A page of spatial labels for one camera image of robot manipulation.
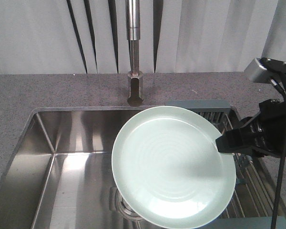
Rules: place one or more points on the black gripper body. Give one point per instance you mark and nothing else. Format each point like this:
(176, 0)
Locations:
(270, 125)

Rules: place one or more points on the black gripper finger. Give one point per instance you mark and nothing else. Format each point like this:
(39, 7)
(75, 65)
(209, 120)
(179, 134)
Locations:
(240, 140)

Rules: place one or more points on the pale green round plate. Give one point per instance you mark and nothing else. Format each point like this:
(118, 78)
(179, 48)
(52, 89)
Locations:
(167, 167)

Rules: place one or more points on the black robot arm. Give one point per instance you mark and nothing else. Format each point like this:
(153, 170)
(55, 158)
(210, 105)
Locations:
(277, 71)

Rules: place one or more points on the round steel sink drain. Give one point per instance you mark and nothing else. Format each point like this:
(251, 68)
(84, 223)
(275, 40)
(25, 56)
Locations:
(117, 203)

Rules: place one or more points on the stainless steel faucet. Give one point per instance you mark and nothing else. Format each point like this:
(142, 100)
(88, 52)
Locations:
(135, 76)

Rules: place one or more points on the stainless steel sink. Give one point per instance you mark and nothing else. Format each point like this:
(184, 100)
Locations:
(59, 176)

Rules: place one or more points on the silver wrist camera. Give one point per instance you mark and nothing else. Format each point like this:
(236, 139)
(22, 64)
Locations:
(256, 72)

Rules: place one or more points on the teal wire dish rack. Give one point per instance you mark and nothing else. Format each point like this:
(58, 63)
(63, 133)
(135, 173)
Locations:
(251, 206)

